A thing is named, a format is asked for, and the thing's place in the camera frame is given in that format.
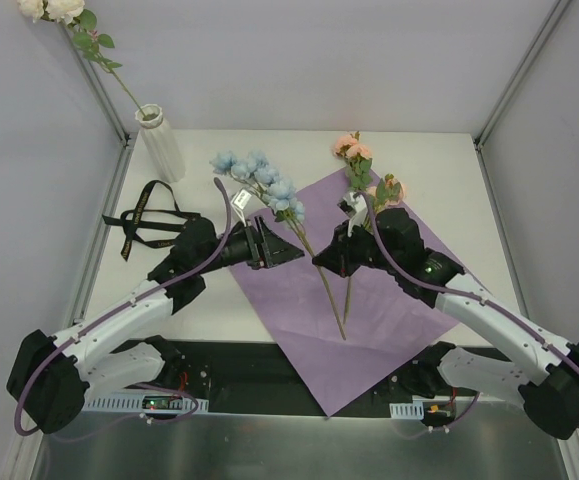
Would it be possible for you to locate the blue flower stem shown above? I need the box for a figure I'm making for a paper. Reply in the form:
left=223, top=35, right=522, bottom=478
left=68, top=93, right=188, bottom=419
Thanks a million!
left=209, top=148, right=349, bottom=342

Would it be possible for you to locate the small peach rose stem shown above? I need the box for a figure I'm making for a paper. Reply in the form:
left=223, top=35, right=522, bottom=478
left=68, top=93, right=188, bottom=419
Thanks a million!
left=342, top=174, right=406, bottom=324

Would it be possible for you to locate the purple wrapping paper sheet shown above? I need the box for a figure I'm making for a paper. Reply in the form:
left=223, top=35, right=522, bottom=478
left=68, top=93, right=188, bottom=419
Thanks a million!
left=228, top=171, right=458, bottom=419

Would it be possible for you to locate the large peach rose stem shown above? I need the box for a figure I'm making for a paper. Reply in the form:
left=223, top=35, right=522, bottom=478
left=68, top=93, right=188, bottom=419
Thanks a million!
left=332, top=132, right=375, bottom=194

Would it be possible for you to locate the black ribbon gold lettering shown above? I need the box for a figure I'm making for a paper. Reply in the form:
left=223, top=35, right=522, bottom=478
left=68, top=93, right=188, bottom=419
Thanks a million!
left=102, top=180, right=201, bottom=262

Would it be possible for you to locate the white rose stem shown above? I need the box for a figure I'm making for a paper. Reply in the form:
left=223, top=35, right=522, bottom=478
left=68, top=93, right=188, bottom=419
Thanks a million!
left=17, top=0, right=157, bottom=121

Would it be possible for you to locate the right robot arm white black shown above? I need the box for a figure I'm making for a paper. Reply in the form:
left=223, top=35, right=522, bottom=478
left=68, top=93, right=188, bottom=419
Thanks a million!
left=313, top=200, right=579, bottom=440

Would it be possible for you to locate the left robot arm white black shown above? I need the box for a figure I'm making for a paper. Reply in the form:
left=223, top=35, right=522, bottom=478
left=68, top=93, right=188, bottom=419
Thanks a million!
left=6, top=216, right=305, bottom=436

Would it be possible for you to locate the white ribbed vase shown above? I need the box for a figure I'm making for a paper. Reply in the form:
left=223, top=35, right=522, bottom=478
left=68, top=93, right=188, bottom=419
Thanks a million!
left=135, top=104, right=185, bottom=183

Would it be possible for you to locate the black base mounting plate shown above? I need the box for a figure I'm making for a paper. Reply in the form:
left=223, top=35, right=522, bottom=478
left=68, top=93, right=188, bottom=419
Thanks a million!
left=173, top=341, right=473, bottom=426

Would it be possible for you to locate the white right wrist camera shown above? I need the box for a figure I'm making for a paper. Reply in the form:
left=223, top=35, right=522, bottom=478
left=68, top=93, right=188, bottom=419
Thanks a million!
left=338, top=191, right=367, bottom=237

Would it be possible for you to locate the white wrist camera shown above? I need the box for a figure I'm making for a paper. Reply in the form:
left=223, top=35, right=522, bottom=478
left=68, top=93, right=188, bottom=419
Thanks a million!
left=338, top=191, right=367, bottom=237
left=230, top=188, right=252, bottom=226

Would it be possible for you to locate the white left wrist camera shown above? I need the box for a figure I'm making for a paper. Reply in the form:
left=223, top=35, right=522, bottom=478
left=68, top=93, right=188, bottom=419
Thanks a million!
left=230, top=188, right=252, bottom=226

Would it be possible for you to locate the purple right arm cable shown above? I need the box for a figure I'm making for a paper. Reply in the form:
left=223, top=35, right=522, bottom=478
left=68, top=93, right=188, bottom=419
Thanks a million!
left=353, top=192, right=579, bottom=449

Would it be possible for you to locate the small white cable duct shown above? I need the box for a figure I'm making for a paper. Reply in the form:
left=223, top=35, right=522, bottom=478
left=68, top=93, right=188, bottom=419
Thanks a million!
left=389, top=401, right=425, bottom=421

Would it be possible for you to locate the white slotted cable duct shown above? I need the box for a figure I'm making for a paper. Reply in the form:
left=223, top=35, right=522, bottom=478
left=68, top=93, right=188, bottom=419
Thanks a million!
left=83, top=392, right=209, bottom=415

